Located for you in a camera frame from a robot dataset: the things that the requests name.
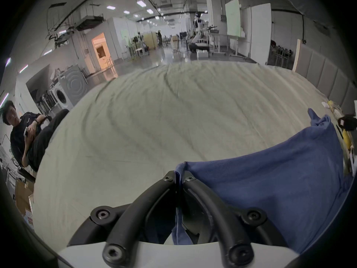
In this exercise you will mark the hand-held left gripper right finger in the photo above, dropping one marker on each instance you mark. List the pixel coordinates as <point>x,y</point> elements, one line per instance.
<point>206,200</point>

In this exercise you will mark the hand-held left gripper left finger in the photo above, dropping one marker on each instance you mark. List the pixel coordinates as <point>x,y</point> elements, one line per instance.
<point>156,194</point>

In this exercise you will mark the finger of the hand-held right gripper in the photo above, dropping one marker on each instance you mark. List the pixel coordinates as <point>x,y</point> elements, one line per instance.
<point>348,122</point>

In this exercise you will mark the dark blue shirt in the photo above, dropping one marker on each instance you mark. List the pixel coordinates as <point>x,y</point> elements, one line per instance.
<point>267,177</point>

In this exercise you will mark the grey padded headboard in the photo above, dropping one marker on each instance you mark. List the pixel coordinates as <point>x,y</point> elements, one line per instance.
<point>329,71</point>

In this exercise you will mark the bed with beige sheet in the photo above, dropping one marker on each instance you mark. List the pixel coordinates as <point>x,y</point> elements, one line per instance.
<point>178,116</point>

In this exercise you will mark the brown cardboard carton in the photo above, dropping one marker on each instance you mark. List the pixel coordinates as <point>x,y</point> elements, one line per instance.
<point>23,197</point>

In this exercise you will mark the white washing machine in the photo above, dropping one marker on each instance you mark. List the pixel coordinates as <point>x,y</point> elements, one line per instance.
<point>65,91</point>

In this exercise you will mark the white stool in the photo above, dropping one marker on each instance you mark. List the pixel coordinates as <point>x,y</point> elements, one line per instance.
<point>139,52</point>

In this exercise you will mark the white metal table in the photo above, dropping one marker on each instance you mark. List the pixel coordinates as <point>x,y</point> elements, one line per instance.
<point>217,39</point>

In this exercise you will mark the pale green board on stand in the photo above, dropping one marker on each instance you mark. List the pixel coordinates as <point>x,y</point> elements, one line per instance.
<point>233,17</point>

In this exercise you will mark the white robot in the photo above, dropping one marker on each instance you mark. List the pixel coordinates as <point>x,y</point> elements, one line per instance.
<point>198,29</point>

